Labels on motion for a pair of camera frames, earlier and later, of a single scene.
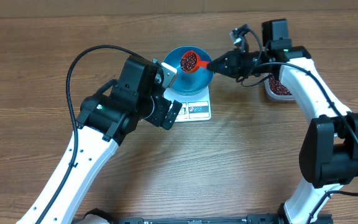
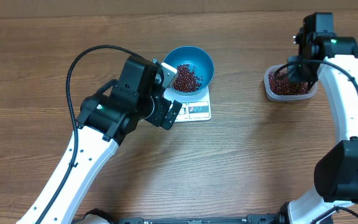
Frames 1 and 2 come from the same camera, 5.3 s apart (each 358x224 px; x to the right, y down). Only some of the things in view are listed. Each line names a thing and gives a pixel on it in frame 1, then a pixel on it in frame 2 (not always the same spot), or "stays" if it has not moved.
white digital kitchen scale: (194, 108) stays
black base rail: (251, 219) stays
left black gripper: (165, 112) stays
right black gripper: (232, 63) -> (299, 73)
